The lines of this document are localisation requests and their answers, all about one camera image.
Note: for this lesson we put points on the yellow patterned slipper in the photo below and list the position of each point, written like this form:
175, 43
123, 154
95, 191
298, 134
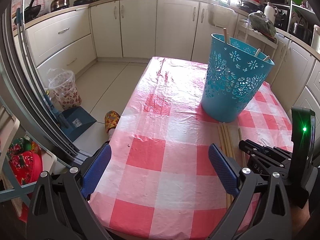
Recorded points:
111, 120

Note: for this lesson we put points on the red floral bag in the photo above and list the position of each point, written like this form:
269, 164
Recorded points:
25, 160

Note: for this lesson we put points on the pink checkered tablecloth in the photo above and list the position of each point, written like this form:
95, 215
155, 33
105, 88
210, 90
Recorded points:
160, 183

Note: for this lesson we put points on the black wok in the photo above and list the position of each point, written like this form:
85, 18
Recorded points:
31, 12

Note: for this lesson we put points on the white storage trolley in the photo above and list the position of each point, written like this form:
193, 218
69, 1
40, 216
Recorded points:
243, 27

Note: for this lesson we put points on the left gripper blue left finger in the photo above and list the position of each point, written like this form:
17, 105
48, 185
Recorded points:
93, 168

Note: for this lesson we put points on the white thermos jug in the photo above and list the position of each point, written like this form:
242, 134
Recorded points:
271, 11

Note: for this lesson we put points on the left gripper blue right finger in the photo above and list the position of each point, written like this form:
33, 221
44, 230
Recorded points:
226, 169

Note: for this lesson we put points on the green plastic bag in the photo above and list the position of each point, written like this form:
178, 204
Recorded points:
261, 23

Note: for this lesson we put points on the clear floral trash bin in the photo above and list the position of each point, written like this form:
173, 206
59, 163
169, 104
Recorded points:
62, 84

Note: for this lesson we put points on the steel kettle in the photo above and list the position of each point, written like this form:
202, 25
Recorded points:
59, 4

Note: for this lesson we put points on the blue perforated plastic bin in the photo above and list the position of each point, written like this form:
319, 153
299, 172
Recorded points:
235, 72

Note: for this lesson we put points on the blue dustpan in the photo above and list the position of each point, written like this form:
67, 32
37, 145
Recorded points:
74, 122

